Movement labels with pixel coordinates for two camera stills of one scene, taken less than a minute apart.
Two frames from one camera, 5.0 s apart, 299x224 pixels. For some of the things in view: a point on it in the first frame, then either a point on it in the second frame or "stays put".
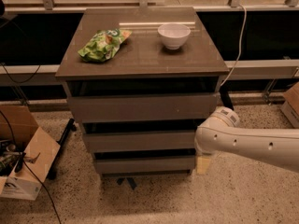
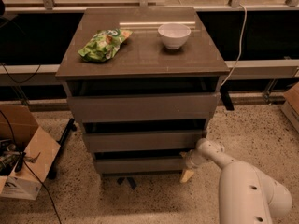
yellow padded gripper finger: (203, 163) -> (193, 160)
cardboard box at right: (291, 105) stays put
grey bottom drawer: (146, 165) stays put
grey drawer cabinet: (141, 79) stays put
